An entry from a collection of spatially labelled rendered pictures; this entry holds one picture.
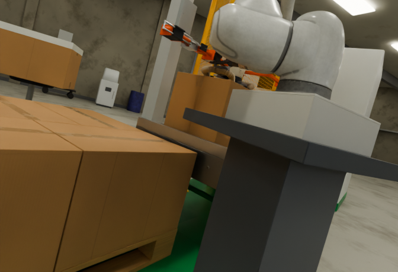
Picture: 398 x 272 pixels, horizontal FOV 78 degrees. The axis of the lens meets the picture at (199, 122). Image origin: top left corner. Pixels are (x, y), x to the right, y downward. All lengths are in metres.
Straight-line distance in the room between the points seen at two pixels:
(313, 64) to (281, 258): 0.52
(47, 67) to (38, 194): 1.75
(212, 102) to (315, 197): 0.79
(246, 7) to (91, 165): 0.66
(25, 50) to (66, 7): 7.99
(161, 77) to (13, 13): 8.35
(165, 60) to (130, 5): 8.34
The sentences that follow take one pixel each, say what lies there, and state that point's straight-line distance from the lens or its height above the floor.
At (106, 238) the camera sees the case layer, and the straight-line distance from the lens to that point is 1.05.
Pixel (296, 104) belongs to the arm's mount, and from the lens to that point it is 0.61.
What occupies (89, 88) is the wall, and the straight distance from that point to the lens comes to 10.26.
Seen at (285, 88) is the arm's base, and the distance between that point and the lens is 0.76.
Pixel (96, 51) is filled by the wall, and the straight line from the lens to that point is 10.31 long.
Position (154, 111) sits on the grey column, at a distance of 2.53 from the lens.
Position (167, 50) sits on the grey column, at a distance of 2.58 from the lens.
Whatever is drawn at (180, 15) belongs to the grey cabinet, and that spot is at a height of 1.59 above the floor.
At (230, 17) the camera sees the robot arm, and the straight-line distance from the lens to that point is 0.73.
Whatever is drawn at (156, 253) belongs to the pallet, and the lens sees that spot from 1.33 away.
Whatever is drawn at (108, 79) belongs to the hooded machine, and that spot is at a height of 0.93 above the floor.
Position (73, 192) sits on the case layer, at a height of 0.41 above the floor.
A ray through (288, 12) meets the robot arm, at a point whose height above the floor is 1.30.
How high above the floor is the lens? 0.75
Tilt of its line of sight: 3 degrees down
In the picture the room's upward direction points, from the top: 15 degrees clockwise
